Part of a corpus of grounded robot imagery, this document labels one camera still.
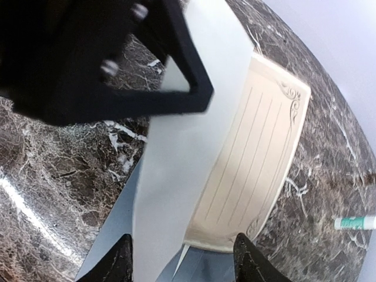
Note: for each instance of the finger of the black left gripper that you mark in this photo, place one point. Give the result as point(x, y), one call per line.
point(56, 57)

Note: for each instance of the white paper sheet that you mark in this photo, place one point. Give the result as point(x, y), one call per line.
point(206, 178)

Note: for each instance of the green white glue stick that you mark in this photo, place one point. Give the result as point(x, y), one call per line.
point(355, 223)

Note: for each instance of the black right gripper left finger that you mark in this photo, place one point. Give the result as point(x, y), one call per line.
point(116, 265)

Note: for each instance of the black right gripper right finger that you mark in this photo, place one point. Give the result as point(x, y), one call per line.
point(251, 265)

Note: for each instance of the white letter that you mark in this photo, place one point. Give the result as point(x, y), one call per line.
point(183, 253)

